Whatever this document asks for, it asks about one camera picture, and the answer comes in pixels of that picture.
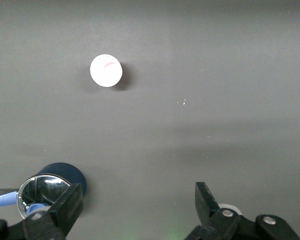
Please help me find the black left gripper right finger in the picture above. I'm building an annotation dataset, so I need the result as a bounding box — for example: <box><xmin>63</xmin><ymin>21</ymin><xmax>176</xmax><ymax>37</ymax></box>
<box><xmin>187</xmin><ymin>181</ymin><xmax>300</xmax><ymax>240</ymax></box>

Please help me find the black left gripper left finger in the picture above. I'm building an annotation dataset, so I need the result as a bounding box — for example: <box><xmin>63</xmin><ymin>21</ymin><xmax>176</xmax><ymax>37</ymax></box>
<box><xmin>0</xmin><ymin>182</ymin><xmax>85</xmax><ymax>240</ymax></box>

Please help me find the pink plastic cup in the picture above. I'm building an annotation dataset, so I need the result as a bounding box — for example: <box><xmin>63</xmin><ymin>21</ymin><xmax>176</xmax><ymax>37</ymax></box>
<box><xmin>89</xmin><ymin>53</ymin><xmax>123</xmax><ymax>88</ymax></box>

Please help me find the glass lid with blue knob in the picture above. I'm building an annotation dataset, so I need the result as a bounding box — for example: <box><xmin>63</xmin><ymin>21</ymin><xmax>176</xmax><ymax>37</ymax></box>
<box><xmin>16</xmin><ymin>174</ymin><xmax>72</xmax><ymax>221</ymax></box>

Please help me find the dark blue saucepan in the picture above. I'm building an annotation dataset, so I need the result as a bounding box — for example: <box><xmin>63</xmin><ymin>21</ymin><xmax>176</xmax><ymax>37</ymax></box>
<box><xmin>0</xmin><ymin>162</ymin><xmax>87</xmax><ymax>221</ymax></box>

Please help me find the dark grey table mat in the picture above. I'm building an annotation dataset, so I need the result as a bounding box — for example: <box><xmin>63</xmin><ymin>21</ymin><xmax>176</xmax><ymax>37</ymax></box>
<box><xmin>0</xmin><ymin>0</ymin><xmax>300</xmax><ymax>240</ymax></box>

